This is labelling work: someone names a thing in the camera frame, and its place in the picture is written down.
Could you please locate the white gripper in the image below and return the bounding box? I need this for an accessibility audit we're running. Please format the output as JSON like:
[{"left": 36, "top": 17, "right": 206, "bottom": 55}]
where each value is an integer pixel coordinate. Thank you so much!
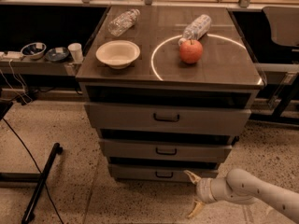
[{"left": 184, "top": 170, "right": 216, "bottom": 218}]

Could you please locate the grey drawer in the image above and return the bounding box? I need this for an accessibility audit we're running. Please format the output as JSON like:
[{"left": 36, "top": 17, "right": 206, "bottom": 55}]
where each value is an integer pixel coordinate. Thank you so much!
[
  {"left": 85, "top": 103, "right": 251, "bottom": 136},
  {"left": 107, "top": 163, "right": 220, "bottom": 184},
  {"left": 101, "top": 139, "right": 232, "bottom": 163}
]

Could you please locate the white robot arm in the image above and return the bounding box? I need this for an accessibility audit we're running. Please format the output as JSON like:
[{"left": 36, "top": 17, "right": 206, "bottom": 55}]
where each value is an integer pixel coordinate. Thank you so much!
[{"left": 184, "top": 169, "right": 299, "bottom": 224}]

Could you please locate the grey drawer cabinet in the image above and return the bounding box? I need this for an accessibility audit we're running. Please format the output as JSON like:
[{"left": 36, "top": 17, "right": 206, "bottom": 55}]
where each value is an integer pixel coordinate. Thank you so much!
[{"left": 77, "top": 7, "right": 263, "bottom": 177}]

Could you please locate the red apple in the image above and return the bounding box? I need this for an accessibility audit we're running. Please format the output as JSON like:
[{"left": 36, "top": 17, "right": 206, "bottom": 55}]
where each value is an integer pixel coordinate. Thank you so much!
[{"left": 179, "top": 40, "right": 203, "bottom": 64}]

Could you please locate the clear plastic bottle right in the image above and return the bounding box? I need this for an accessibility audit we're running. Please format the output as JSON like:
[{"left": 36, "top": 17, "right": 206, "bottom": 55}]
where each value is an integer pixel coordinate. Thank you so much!
[{"left": 178, "top": 14, "right": 211, "bottom": 45}]

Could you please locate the clear plastic bottle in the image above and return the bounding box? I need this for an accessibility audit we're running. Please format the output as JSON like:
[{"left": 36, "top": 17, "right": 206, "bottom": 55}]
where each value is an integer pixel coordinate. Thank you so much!
[
  {"left": 108, "top": 8, "right": 140, "bottom": 36},
  {"left": 178, "top": 14, "right": 211, "bottom": 45}
]

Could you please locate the black stand leg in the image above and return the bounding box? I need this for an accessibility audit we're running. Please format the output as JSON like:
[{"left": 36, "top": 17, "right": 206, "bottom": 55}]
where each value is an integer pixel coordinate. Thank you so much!
[{"left": 21, "top": 143, "right": 63, "bottom": 224}]

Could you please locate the clear plastic bottle left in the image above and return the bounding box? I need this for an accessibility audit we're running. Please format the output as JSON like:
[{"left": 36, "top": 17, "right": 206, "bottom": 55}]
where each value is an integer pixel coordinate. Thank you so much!
[{"left": 108, "top": 8, "right": 140, "bottom": 36}]

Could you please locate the white paper cup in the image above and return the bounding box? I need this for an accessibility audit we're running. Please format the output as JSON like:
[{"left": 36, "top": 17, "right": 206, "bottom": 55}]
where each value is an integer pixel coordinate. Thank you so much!
[{"left": 68, "top": 43, "right": 83, "bottom": 63}]

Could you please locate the dark chair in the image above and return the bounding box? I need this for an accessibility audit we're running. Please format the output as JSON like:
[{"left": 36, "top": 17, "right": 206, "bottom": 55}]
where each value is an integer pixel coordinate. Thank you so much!
[{"left": 251, "top": 7, "right": 299, "bottom": 125}]

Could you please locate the dark blue bowl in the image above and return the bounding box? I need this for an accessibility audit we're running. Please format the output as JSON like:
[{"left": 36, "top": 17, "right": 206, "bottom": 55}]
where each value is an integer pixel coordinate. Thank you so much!
[{"left": 45, "top": 47, "right": 69, "bottom": 63}]

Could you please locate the grey side shelf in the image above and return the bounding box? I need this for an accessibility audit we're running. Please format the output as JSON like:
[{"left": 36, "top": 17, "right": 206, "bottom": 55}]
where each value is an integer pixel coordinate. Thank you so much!
[{"left": 0, "top": 59, "right": 80, "bottom": 77}]

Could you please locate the white patterned bowl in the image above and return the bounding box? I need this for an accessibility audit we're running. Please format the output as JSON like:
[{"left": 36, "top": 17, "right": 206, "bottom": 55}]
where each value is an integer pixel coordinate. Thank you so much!
[{"left": 21, "top": 42, "right": 47, "bottom": 60}]

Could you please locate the white power strip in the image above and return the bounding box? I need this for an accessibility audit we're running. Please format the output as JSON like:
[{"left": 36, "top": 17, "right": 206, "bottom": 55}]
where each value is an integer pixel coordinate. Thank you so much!
[{"left": 0, "top": 51, "right": 23, "bottom": 60}]

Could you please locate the black floor cable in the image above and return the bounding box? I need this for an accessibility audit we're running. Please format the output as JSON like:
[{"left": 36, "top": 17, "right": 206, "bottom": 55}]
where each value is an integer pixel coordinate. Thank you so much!
[{"left": 1, "top": 117, "right": 64, "bottom": 224}]

